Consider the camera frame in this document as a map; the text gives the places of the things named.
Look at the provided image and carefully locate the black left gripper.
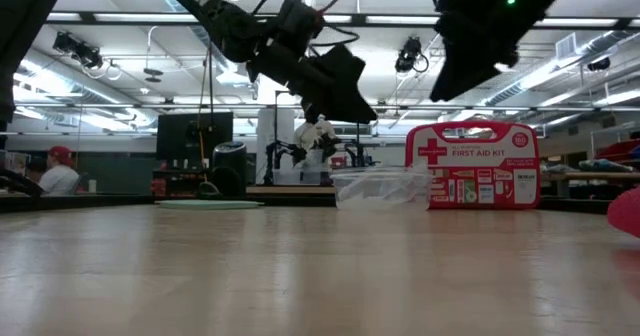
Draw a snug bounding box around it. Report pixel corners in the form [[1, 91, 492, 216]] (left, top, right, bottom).
[[245, 35, 379, 125]]

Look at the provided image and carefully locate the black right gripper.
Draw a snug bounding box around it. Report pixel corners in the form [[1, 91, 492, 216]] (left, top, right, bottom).
[[430, 0, 539, 102]]

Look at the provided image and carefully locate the clear plastic container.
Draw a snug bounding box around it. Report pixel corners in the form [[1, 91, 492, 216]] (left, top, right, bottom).
[[329, 167, 434, 212]]

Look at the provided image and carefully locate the red elastic bandage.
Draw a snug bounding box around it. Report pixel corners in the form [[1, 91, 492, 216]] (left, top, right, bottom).
[[607, 185, 640, 240]]

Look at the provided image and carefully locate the person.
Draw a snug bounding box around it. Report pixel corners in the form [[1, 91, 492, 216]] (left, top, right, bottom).
[[293, 115, 341, 173], [37, 145, 82, 197]]

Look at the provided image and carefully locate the red first aid kit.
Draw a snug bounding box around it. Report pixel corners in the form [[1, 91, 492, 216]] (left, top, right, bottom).
[[404, 120, 541, 211]]

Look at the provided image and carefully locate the wooden background robot table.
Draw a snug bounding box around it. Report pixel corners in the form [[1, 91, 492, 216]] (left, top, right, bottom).
[[245, 185, 336, 197]]

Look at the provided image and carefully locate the black monitor screen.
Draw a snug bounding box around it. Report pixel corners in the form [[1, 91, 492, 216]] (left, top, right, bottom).
[[156, 111, 235, 162]]

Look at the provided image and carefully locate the black hanging cable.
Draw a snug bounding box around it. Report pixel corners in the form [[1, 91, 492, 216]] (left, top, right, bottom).
[[207, 40, 217, 127]]

